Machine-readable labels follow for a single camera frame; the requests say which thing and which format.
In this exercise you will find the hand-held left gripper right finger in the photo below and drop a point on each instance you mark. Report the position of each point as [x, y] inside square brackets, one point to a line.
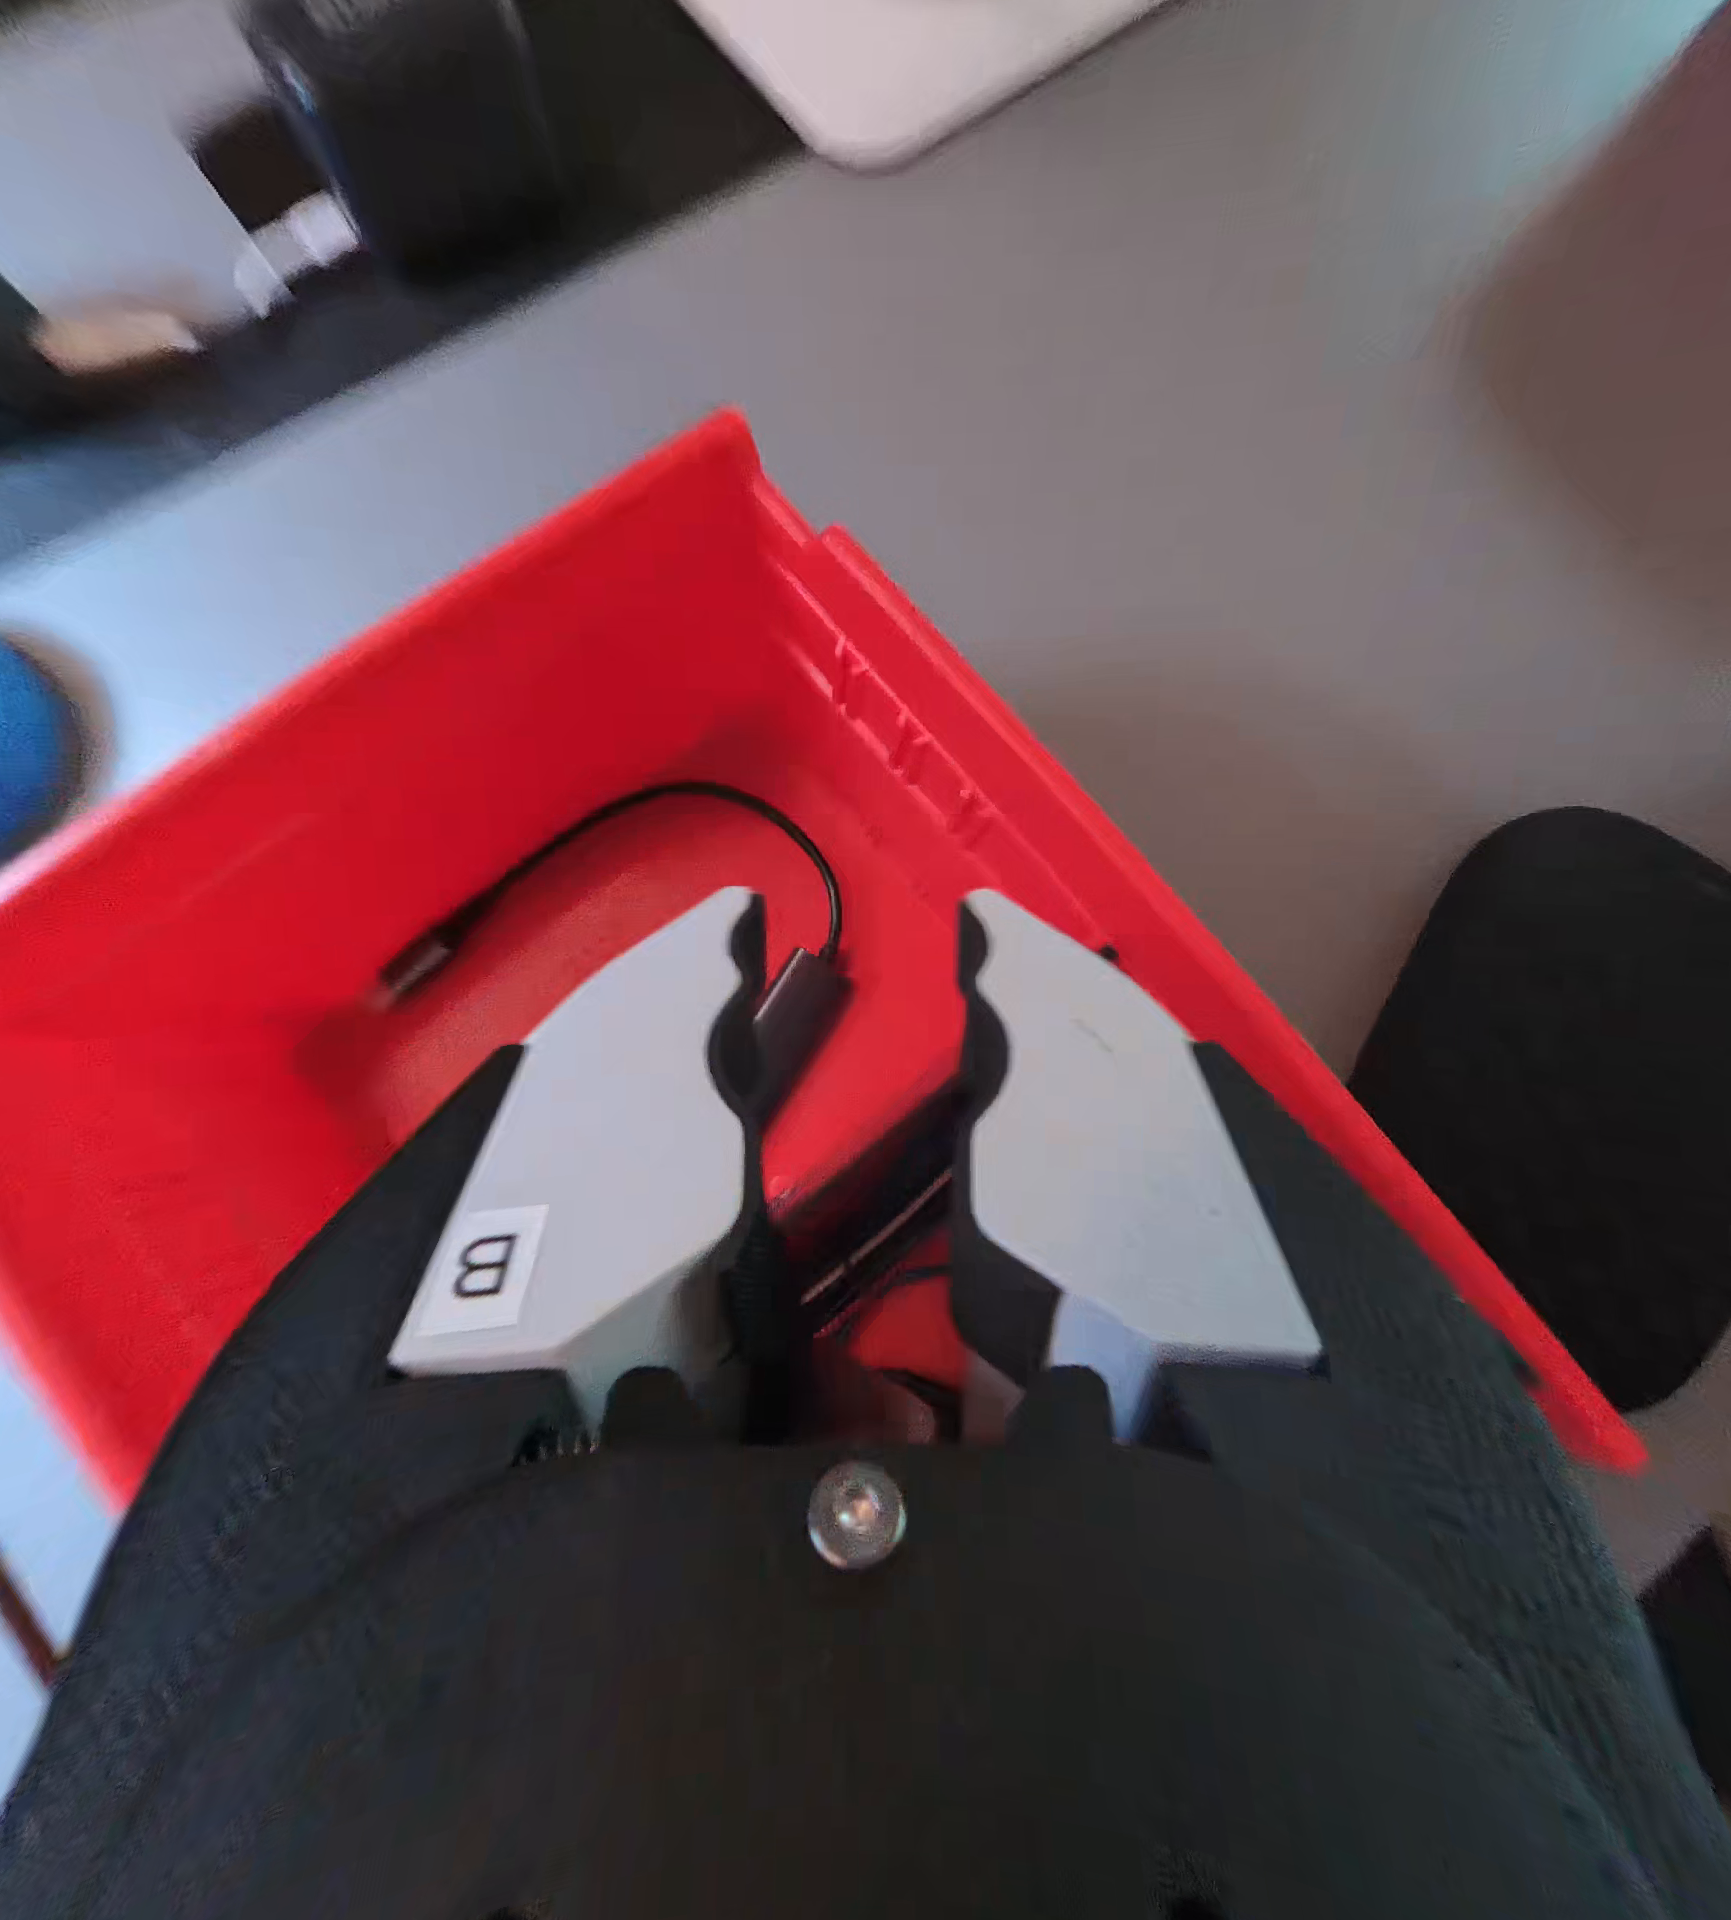
[1121, 1154]

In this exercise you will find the red plastic bin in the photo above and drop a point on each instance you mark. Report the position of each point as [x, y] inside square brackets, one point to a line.
[355, 839]

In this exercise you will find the black textured wrist rest pad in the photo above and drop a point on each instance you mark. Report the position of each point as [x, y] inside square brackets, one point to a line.
[1601, 1096]

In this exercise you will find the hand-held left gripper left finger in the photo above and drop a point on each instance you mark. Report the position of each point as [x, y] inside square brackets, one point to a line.
[611, 1139]

